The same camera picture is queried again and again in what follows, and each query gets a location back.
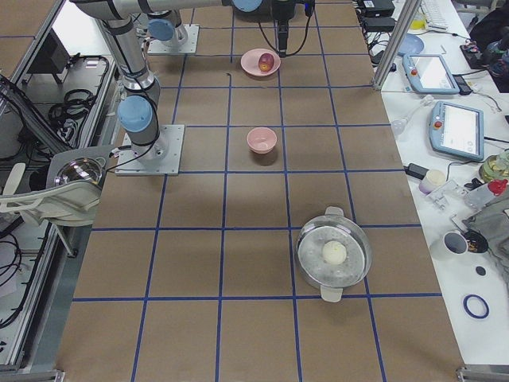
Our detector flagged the light blue plate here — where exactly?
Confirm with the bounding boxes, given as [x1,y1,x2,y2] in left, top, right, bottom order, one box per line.
[398,33,425,57]

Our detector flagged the teach pendant far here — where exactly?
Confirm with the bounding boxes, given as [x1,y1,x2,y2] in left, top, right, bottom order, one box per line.
[402,54,460,95]

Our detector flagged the pink bowl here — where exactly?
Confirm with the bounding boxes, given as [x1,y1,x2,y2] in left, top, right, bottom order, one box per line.
[247,127,278,154]

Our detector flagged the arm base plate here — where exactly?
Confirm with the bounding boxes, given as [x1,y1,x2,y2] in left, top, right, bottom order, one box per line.
[113,124,185,176]
[147,24,200,56]

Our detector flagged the glass bowl on chair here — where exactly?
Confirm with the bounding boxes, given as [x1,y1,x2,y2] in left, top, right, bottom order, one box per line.
[54,158,103,186]

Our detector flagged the black power adapter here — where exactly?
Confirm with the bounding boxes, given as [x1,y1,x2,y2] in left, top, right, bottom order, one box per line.
[404,163,429,180]

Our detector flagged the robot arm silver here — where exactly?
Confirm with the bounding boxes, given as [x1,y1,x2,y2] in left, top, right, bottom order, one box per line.
[75,1,262,174]
[147,10,188,47]

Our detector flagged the blue rubber ring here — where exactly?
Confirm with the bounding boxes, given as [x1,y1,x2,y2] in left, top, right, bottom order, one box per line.
[462,294,490,319]

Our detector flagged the steel steamer pot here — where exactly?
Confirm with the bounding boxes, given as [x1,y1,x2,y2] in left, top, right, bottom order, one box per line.
[294,206,373,302]

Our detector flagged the aluminium frame post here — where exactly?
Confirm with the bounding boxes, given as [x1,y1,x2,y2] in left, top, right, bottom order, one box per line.
[372,0,422,91]

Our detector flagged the white mug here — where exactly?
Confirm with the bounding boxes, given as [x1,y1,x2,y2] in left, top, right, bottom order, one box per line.
[429,231,468,261]

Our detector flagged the pink plate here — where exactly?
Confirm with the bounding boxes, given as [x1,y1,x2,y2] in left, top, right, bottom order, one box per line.
[241,49,281,77]

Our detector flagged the teach pendant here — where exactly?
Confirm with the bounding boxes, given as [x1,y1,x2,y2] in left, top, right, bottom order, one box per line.
[428,101,484,162]
[402,54,460,95]

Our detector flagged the white steamed bun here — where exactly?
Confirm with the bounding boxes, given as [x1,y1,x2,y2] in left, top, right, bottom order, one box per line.
[321,240,347,265]

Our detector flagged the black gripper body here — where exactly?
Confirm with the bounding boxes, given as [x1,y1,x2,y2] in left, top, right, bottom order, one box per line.
[277,19,289,51]

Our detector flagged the teach pendant near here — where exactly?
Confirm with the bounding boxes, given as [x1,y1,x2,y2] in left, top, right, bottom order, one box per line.
[428,101,484,162]

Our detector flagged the red apple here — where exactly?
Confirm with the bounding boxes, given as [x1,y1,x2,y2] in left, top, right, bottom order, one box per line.
[258,53,274,72]

